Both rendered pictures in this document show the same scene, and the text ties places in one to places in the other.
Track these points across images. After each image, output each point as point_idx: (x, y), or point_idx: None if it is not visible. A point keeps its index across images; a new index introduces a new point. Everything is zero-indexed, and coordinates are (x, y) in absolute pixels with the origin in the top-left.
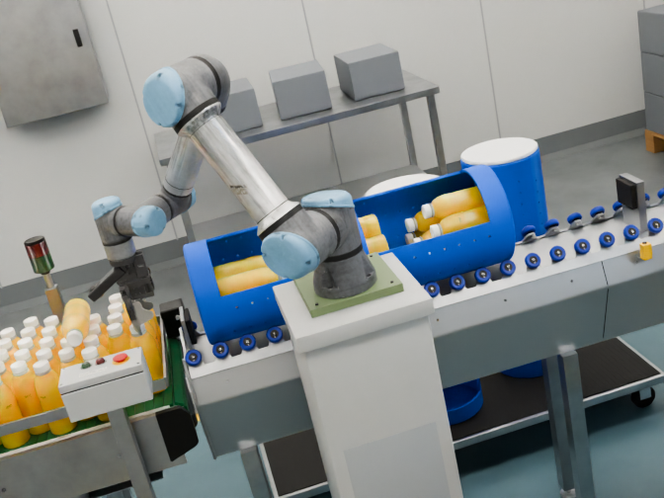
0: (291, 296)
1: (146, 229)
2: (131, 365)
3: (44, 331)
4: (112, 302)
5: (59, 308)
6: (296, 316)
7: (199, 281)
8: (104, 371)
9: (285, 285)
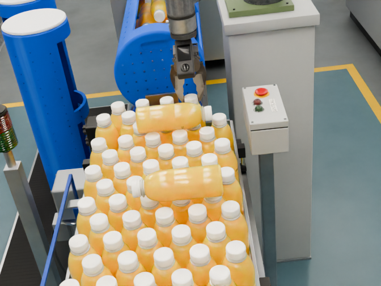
0: (251, 17)
1: None
2: (275, 87)
3: (142, 151)
4: (108, 121)
5: (27, 184)
6: (286, 15)
7: (194, 42)
8: (275, 100)
9: (227, 21)
